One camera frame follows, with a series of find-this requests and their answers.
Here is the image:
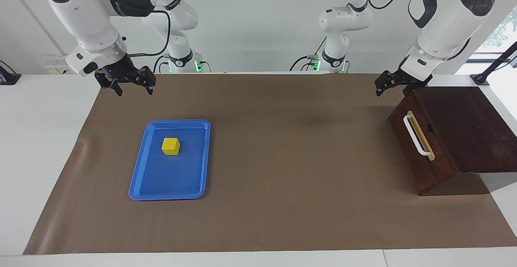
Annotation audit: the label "blue plastic tray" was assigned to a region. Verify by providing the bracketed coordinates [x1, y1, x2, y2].
[128, 119, 211, 201]

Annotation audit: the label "black stand base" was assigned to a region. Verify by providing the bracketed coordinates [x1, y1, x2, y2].
[0, 60, 21, 86]

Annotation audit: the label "white wall outlet box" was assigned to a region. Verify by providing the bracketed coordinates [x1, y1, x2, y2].
[44, 55, 77, 75]

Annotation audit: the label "wooden drawer with white handle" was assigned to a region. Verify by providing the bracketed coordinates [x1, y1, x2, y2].
[389, 91, 459, 187]

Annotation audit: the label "brown table mat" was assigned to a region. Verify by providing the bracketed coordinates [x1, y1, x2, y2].
[23, 73, 517, 255]

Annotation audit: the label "dark wooden drawer cabinet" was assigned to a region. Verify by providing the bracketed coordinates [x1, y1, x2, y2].
[389, 86, 517, 196]

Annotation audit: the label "black left arm base cable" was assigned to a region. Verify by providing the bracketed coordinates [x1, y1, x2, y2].
[289, 55, 322, 72]

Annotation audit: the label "black right arm base cable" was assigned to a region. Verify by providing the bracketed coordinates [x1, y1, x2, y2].
[153, 54, 170, 74]

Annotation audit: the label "black arm base cable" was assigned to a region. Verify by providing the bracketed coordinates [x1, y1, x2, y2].
[153, 54, 170, 74]
[289, 55, 322, 72]

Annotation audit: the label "yellow cube block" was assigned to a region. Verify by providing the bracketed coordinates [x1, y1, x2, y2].
[162, 137, 181, 156]

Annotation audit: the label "bright window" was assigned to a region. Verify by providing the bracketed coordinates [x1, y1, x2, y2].
[475, 6, 517, 55]

